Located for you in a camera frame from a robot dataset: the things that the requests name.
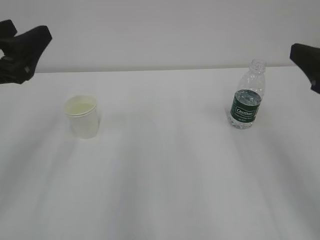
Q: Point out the white paper cup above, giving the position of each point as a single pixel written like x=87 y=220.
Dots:
x=81 y=111

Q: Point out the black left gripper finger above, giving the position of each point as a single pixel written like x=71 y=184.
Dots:
x=7 y=31
x=22 y=54

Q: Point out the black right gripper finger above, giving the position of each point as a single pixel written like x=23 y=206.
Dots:
x=307 y=58

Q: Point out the clear green-label water bottle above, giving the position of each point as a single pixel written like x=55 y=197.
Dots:
x=248 y=96

